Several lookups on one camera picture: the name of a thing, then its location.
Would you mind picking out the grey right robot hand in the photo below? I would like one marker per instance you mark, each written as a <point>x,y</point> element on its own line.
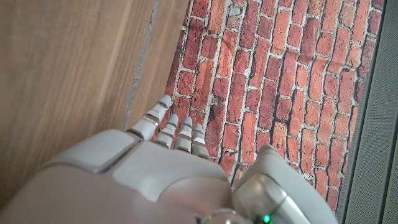
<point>140,180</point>

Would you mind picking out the red brick print backdrop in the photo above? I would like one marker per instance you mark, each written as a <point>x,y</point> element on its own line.
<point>280,77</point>

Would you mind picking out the grey perforated panel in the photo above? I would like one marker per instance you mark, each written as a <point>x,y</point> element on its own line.
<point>379,124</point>

